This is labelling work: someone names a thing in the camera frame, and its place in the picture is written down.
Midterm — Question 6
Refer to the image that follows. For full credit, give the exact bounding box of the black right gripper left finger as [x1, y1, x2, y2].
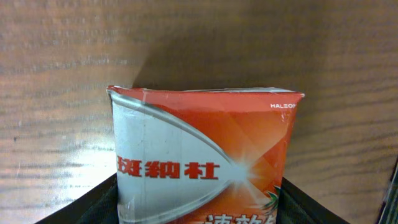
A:
[35, 174, 119, 224]

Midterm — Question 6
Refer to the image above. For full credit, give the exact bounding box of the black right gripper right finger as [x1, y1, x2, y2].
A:
[276, 178, 349, 224]

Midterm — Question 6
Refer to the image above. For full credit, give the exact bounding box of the red medicine box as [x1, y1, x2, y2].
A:
[107, 86, 304, 223]

